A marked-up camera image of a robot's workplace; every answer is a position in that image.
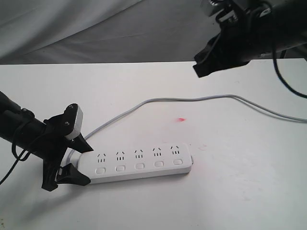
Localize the grey backdrop cloth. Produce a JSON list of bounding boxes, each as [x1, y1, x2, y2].
[[0, 0, 219, 64]]

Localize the grey power cord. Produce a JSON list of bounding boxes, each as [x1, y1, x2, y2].
[[64, 94, 307, 168]]

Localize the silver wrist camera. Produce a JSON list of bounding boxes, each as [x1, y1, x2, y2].
[[63, 103, 83, 140], [201, 0, 238, 23]]

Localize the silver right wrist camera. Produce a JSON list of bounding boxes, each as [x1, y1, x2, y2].
[[201, 0, 238, 23]]

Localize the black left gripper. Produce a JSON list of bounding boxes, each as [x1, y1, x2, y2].
[[40, 115, 93, 191]]

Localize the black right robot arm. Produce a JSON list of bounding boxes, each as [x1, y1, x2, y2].
[[193, 0, 307, 78]]

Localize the white five-outlet power strip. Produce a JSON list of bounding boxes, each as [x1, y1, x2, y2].
[[77, 143, 193, 184]]

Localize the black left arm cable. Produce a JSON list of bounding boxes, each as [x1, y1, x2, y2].
[[0, 141, 31, 185]]

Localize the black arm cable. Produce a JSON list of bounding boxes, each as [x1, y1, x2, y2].
[[0, 141, 31, 185], [249, 0, 307, 98]]

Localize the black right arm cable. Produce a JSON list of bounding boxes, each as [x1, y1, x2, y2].
[[249, 0, 307, 98]]

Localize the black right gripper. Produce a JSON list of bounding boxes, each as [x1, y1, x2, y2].
[[193, 0, 254, 77]]

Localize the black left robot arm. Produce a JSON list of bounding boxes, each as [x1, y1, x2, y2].
[[0, 93, 93, 191]]

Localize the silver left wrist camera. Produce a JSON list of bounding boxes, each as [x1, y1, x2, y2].
[[63, 103, 83, 140]]

